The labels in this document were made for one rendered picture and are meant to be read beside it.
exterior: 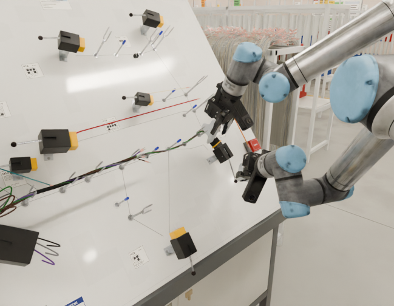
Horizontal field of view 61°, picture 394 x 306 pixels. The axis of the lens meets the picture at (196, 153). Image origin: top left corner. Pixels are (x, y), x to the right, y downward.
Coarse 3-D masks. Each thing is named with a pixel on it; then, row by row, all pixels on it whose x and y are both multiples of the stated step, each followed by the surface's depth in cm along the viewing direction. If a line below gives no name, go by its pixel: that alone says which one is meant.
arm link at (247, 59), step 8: (240, 48) 94; (248, 48) 94; (256, 48) 95; (240, 56) 94; (248, 56) 93; (256, 56) 94; (232, 64) 98; (240, 64) 96; (248, 64) 95; (256, 64) 95; (232, 72) 98; (240, 72) 97; (248, 72) 96; (256, 72) 95; (232, 80) 100; (240, 80) 99; (248, 80) 100
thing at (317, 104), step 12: (228, 0) 404; (228, 12) 408; (252, 12) 446; (348, 12) 367; (324, 24) 335; (324, 36) 339; (312, 108) 369; (324, 108) 386; (312, 120) 373; (312, 132) 378; (324, 144) 417
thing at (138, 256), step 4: (140, 248) 98; (132, 252) 96; (136, 252) 97; (140, 252) 97; (144, 252) 98; (132, 256) 96; (136, 256) 96; (140, 256) 97; (144, 256) 98; (132, 260) 95; (136, 260) 96; (140, 260) 97; (144, 260) 97; (148, 260) 98; (136, 264) 95; (140, 264) 96; (136, 268) 95
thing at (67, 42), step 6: (60, 30) 98; (60, 36) 98; (66, 36) 99; (72, 36) 100; (78, 36) 101; (60, 42) 98; (66, 42) 98; (72, 42) 99; (78, 42) 100; (60, 48) 100; (66, 48) 100; (72, 48) 101; (78, 48) 101; (60, 54) 105; (66, 54) 105; (60, 60) 105; (66, 60) 106
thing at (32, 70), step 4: (24, 64) 98; (28, 64) 99; (32, 64) 99; (36, 64) 100; (24, 68) 98; (28, 68) 98; (32, 68) 99; (36, 68) 100; (40, 68) 100; (24, 72) 97; (28, 72) 98; (32, 72) 98; (36, 72) 99; (40, 72) 100; (28, 76) 97; (32, 76) 98; (36, 76) 99; (40, 76) 99
